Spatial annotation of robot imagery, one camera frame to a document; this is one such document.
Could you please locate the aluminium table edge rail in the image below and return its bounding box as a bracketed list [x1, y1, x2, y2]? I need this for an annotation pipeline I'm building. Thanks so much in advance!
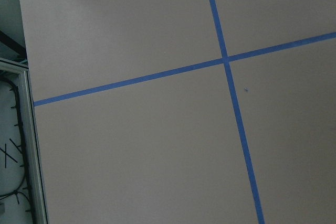
[1, 59, 48, 223]

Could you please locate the black bundled floor cable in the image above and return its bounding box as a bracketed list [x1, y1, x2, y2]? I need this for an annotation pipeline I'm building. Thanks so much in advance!
[0, 76, 34, 224]

